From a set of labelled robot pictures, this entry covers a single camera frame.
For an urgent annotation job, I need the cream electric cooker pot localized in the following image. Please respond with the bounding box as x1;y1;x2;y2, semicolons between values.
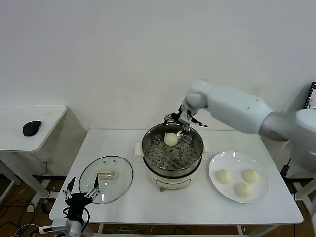
134;142;212;193

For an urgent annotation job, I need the white table leg frame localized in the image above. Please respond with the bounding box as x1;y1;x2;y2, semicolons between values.
92;223;247;237

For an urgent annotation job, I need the glass lid with cream handle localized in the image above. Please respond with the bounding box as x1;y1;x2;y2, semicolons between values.
79;155;134;205

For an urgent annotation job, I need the black power adapter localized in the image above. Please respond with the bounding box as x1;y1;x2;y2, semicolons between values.
280;164;290;179

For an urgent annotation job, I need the white steamed baozi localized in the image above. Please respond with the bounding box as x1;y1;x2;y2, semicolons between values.
163;132;178;147
233;182;253;198
215;169;232;185
241;168;260;184

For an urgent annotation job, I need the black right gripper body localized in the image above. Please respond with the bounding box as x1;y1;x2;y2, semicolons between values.
178;110;193;126

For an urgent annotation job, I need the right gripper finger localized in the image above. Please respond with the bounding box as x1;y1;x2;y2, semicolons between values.
163;112;180;124
176;124;191;138

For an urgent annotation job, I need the white side table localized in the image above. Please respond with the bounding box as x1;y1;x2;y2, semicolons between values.
0;105;87;200

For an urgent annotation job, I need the stainless steel steamer basket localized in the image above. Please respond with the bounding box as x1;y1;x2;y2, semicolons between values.
141;122;204;177

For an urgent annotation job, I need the black computer mouse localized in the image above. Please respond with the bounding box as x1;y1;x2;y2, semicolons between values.
22;120;42;137

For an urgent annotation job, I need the black laptop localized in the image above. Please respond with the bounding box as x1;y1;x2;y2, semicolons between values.
303;81;316;109

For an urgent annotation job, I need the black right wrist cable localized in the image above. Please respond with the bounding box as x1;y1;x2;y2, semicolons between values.
190;116;209;128

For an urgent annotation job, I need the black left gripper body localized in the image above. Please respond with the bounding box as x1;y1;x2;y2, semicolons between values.
64;192;94;220

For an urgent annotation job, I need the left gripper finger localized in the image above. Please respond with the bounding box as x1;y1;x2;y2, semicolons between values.
84;174;101;198
62;176;76;200

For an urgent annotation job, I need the white round plate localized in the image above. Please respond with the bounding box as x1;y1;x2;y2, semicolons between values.
208;150;270;204

